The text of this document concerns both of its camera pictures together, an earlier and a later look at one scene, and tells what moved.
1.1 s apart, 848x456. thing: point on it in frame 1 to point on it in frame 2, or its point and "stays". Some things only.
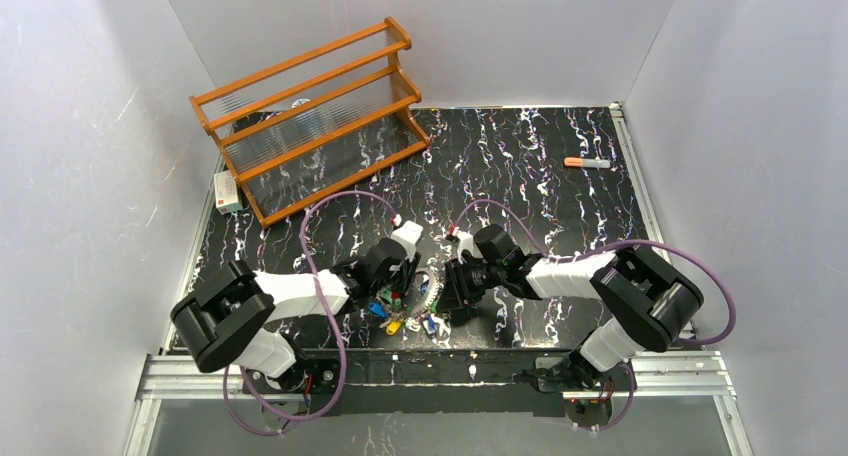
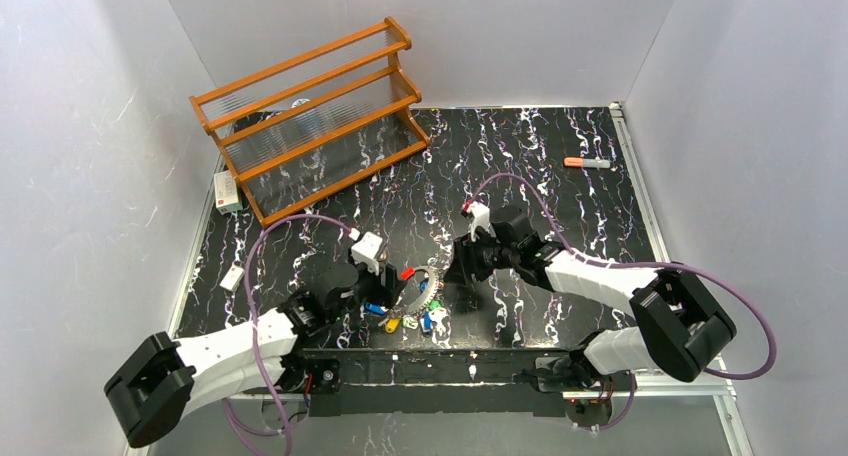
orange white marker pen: x=580 y=162 stays
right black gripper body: x=457 y=282 to x=468 y=261
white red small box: x=226 y=193 stays
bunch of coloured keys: x=390 y=310 stays
